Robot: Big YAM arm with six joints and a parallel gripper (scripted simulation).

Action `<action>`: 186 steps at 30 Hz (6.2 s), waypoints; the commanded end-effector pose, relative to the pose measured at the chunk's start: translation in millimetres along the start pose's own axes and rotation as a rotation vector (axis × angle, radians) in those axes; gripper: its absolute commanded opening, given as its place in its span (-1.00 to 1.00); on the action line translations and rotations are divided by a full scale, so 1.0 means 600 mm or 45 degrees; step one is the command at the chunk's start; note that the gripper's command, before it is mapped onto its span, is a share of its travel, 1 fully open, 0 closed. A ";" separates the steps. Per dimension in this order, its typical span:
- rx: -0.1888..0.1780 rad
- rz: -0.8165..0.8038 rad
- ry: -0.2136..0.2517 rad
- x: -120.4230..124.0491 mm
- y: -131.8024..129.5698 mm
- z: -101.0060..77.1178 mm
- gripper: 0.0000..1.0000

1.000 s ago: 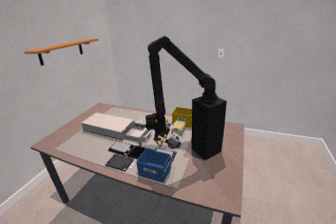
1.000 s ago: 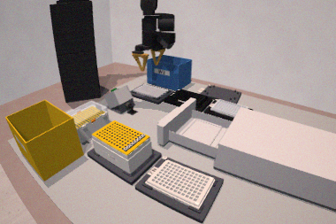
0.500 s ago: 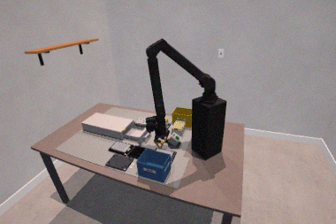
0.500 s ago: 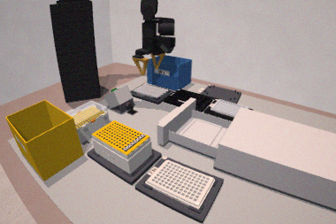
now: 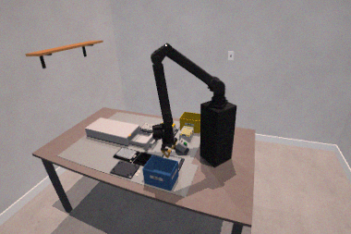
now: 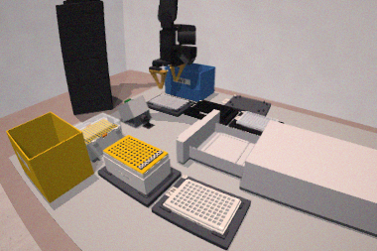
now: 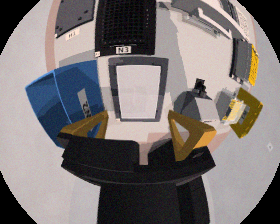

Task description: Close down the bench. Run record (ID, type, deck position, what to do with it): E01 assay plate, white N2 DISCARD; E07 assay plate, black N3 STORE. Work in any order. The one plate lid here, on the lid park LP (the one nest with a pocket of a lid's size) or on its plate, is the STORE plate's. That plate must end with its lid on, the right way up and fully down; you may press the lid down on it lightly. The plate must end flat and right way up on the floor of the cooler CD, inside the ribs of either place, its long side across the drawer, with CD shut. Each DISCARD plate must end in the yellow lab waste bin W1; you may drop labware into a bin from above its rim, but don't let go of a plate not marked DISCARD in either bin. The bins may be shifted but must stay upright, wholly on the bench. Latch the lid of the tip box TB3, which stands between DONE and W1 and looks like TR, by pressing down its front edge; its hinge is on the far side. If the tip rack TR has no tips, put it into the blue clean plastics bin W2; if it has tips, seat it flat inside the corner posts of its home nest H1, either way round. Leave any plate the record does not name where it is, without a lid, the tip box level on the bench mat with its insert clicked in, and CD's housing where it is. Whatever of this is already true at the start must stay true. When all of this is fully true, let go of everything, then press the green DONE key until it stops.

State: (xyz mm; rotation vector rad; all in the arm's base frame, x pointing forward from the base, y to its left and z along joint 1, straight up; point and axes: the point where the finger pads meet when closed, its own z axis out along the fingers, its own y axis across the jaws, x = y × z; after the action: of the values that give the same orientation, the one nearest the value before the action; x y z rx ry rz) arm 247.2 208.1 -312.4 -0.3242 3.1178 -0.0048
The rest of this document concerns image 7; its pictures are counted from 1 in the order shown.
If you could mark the yellow open-top bin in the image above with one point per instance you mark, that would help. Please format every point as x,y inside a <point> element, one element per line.
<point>253,105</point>

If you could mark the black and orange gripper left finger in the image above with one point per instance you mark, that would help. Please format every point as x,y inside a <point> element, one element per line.
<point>82,127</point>

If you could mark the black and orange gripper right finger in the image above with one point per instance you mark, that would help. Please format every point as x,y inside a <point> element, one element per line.
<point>200,134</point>

